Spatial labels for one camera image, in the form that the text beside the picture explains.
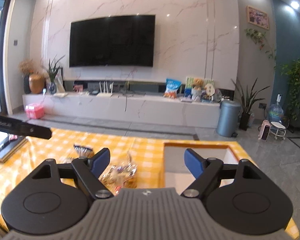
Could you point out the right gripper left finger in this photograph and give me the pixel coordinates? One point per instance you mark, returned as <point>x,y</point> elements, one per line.
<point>86,172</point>

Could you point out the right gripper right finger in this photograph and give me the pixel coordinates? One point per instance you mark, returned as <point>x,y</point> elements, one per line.
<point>208,173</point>

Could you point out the blue peanut snack bag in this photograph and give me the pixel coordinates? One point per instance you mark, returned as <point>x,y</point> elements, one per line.
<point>84,151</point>

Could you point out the black book on table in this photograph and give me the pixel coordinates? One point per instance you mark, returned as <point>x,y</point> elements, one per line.
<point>9,144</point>

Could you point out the colourful veggie chips bag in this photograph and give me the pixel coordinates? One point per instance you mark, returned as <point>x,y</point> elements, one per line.
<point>120,174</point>

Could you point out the pink storage box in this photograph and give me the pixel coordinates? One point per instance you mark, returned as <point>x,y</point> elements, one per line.
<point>34,110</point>

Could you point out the blue grey trash can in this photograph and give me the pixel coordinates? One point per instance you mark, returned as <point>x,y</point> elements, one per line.
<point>228,118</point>

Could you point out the orange ceramic vase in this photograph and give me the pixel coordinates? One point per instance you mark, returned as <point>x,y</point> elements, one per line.
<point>36,83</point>

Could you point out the yellow checkered tablecloth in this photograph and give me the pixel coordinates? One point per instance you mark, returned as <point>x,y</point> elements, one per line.
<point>36,203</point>

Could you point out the dried flowers dark vase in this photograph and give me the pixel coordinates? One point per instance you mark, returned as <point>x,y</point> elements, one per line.
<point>26,67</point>

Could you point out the pink small heater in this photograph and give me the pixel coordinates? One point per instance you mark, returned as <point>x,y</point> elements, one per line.
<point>264,130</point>

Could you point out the white marble tv console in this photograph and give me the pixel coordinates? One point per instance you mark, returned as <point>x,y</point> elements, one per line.
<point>145,109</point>

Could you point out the green plant in glass vase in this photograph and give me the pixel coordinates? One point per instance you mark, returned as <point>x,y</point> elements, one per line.
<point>52,71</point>

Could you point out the white wifi router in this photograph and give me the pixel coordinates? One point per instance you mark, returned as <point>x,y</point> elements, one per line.
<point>105,89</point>

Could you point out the teddy bear toy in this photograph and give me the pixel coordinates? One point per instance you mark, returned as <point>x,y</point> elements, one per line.
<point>197,89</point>

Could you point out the white round stool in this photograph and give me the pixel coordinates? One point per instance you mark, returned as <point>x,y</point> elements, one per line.
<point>278,130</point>

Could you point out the tall leaf potted plant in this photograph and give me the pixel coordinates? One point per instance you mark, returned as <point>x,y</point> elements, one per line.
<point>248,98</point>

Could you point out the water jug with pump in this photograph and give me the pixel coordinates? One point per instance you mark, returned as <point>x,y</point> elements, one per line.
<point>275,111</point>

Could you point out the blue chips bag on console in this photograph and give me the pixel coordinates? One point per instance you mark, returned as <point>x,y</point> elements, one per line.
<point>172,87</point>

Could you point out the black television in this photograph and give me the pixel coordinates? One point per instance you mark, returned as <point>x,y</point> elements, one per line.
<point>113,41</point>

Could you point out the trailing green vine plant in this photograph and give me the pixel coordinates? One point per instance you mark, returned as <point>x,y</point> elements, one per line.
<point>292,70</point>

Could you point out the framed wall picture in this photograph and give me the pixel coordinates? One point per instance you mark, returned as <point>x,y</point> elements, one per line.
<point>257,17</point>

